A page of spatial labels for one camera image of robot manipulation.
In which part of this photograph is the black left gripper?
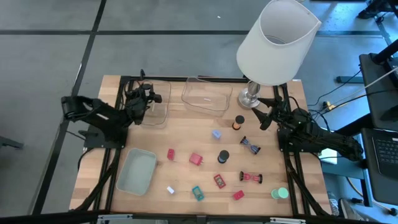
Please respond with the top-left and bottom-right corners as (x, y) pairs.
(126, 88), (163, 125)

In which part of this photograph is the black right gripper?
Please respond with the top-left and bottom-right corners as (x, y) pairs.
(251, 96), (292, 131)

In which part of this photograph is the orange sand timer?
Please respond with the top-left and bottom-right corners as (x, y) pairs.
(232, 114), (246, 131)

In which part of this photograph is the indigo blue sand timer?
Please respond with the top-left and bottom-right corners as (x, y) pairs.
(239, 136), (262, 156)

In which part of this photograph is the red sand timer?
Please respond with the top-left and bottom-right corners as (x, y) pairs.
(239, 170), (264, 185)

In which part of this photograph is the red plug adapter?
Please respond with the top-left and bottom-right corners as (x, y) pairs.
(188, 152), (205, 167)

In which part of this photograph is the green sand timer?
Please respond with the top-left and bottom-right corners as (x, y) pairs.
(271, 187), (290, 200)

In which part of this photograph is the red rectangular gadget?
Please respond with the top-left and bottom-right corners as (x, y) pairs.
(213, 174), (227, 189)

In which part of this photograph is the teal rectangular gadget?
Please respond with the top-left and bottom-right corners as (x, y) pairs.
(191, 185), (205, 202)

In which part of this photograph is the black office chair base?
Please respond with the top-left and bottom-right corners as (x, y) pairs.
(356, 0), (398, 20)

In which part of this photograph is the narrow clear plastic bin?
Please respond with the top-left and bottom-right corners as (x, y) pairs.
(136, 80), (172, 129)

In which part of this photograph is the wide clear plastic bin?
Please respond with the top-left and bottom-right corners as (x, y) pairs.
(181, 77), (234, 118)

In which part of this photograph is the white shade silver table lamp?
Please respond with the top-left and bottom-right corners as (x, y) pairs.
(236, 0), (323, 110)

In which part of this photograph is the grey plastic bin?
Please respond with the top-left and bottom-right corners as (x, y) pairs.
(116, 147), (158, 197)

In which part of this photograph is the white box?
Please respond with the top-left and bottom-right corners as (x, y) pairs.
(319, 148), (338, 166)

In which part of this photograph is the dark desk foot bar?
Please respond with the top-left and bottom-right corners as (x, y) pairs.
(335, 75), (364, 85)

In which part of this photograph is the black side desk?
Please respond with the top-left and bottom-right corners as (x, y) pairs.
(359, 40), (398, 131)

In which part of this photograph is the black laptop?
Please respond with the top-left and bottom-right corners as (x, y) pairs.
(361, 127), (398, 206)

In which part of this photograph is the grey furniture foot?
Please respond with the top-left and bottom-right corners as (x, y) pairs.
(0, 135), (24, 150)

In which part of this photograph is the black aluminium table frame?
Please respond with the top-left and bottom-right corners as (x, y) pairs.
(72, 70), (331, 218)

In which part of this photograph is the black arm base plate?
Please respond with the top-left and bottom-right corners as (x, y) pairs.
(78, 123), (129, 149)
(277, 127), (323, 154)

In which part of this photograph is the black floor cable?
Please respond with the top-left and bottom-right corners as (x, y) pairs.
(307, 70), (363, 108)

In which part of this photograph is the white cable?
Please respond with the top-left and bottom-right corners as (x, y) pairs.
(329, 67), (398, 110)

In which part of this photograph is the black camera gantry bar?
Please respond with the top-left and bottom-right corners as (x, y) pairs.
(0, 210), (398, 224)

